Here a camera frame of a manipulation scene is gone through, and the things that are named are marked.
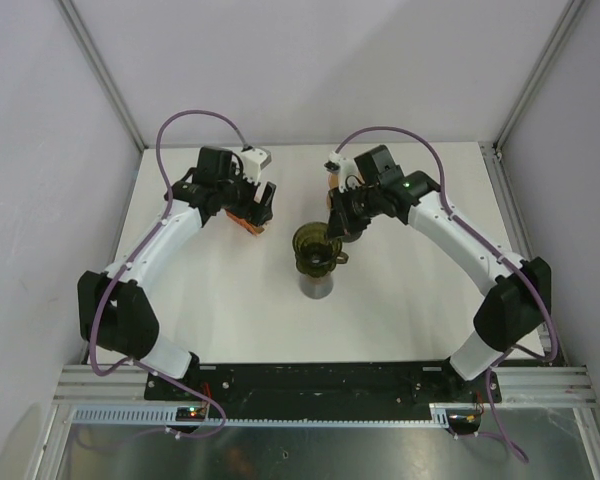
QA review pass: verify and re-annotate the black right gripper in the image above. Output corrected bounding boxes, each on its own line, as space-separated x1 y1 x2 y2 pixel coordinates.
326 183 383 240

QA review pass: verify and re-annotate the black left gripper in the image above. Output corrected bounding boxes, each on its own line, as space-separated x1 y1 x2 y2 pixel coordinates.
216 162 274 227

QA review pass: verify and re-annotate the orange coffee filter box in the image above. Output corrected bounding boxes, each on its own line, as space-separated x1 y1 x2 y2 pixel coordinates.
225 210 267 236

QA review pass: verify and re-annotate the olive green plastic dripper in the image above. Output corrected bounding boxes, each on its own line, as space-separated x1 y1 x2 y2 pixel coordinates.
292 222 349 278

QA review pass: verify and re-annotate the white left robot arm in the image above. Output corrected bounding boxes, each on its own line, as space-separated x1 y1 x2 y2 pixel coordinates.
77 146 276 400

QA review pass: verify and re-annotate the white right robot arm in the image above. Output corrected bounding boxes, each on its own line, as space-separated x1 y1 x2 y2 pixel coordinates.
325 145 551 401

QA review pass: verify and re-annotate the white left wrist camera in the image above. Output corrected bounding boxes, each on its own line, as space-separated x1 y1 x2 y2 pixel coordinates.
240 147 272 185

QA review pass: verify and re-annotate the grey slotted cable duct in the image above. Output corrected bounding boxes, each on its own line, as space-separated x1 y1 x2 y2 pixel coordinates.
69 402 451 427

